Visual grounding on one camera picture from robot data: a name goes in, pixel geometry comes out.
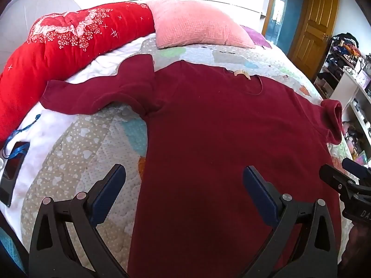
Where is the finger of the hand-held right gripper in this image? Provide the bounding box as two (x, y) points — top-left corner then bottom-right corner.
(341, 158), (371, 180)
(319, 164), (360, 201)

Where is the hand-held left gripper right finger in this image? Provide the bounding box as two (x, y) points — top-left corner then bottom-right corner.
(243, 166), (339, 278)

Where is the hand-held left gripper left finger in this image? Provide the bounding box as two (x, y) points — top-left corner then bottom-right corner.
(28, 164), (128, 278)

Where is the dark red knit shirt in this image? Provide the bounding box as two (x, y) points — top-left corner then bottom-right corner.
(40, 54), (344, 278)

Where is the person's right forearm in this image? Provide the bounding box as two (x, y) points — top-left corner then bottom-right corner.
(343, 223), (371, 278)

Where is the pile of clothes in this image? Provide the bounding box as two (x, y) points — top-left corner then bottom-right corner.
(314, 32), (364, 99)

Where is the patchwork bed quilt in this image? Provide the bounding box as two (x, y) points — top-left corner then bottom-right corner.
(20, 35), (358, 278)

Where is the white shelf unit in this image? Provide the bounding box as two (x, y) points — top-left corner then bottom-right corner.
(329, 64), (371, 163)

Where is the black phone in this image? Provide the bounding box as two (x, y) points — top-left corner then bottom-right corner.
(0, 141), (31, 207)

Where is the teal patterned bag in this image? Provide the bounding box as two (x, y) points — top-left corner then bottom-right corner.
(0, 227), (26, 275)

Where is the red floral quilt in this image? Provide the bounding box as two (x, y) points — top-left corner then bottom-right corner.
(0, 2), (157, 148)

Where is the wooden door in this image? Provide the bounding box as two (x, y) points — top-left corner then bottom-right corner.
(287, 0), (340, 79)

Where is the purple pillow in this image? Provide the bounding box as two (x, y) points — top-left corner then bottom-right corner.
(240, 25), (273, 49)

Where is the blue glass sliding door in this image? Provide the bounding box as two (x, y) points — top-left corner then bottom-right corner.
(262, 0), (308, 54)

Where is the pink ribbed pillow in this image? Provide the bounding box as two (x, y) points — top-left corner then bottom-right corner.
(145, 0), (256, 50)

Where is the blue lanyard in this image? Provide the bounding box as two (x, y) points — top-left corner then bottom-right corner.
(0, 113), (41, 163)

